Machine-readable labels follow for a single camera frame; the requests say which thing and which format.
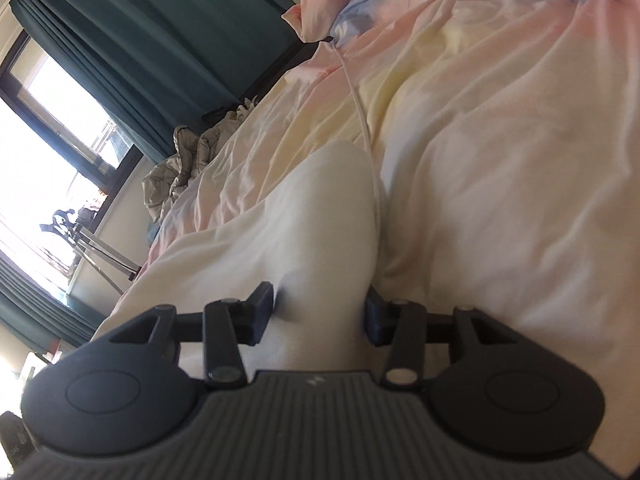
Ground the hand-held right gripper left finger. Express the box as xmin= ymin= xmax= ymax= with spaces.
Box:
xmin=106 ymin=282 xmax=275 ymax=387

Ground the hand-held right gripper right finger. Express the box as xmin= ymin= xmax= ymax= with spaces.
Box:
xmin=365 ymin=284 xmax=524 ymax=387

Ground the crumpled beige quilt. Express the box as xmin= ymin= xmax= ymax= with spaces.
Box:
xmin=141 ymin=95 xmax=259 ymax=224

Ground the cream white pillowcase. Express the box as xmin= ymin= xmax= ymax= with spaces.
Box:
xmin=92 ymin=140 xmax=390 ymax=377

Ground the teal window curtain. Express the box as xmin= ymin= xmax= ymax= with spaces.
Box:
xmin=9 ymin=0 xmax=313 ymax=163
xmin=0 ymin=252 xmax=103 ymax=358

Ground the standing garment steamer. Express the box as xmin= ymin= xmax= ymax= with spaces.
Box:
xmin=39 ymin=207 xmax=144 ymax=295

